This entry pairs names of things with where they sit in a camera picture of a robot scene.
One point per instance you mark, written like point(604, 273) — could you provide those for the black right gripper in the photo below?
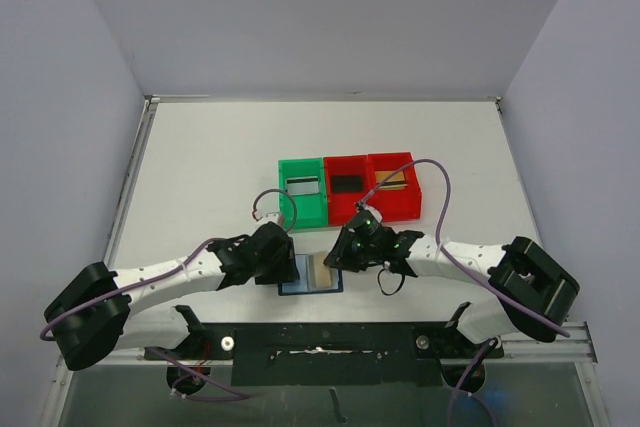
point(338, 251)

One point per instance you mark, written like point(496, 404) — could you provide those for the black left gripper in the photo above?
point(285, 271)

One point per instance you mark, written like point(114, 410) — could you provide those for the blue leather card holder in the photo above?
point(302, 286)

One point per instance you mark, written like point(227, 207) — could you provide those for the gold VIP card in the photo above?
point(387, 181)

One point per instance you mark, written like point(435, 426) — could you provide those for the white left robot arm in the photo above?
point(101, 310)

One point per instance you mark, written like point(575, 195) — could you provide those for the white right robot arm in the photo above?
point(530, 292)

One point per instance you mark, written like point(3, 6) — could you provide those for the gold striped card in sleeve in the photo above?
point(321, 276)

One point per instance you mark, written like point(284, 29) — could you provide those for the black card in red bin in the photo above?
point(344, 184)

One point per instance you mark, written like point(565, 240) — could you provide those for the silver card in green bin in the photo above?
point(301, 186)

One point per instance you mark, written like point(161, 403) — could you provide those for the red plastic bin middle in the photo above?
point(342, 207)

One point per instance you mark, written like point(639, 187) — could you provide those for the red plastic bin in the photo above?
point(342, 207)
point(395, 205)

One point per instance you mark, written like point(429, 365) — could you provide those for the red plastic bin right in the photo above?
point(395, 205)

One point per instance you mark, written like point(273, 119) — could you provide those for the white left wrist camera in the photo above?
point(273, 217)

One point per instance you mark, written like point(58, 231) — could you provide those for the aluminium rail right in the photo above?
point(578, 347)

